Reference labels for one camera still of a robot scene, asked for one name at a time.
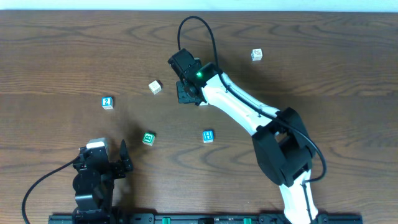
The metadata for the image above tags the white block top right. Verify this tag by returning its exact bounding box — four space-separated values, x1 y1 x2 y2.
251 49 263 61

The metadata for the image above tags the blue number 2 block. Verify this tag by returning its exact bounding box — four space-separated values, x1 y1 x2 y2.
101 96 114 110

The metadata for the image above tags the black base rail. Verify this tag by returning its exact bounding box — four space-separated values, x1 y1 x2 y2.
48 212 363 224

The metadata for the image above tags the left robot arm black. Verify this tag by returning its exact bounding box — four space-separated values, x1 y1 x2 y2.
72 138 133 224

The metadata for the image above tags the cream block green R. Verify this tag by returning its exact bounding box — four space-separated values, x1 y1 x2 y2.
148 80 162 95

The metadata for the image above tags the red letter A block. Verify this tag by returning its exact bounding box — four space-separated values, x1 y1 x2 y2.
199 101 208 106

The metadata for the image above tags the green face block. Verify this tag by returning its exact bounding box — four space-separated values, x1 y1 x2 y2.
142 132 155 146

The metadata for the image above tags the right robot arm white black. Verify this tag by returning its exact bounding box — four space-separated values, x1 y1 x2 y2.
168 49 318 223

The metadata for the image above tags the blue letter H block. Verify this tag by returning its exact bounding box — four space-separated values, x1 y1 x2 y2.
202 129 214 143

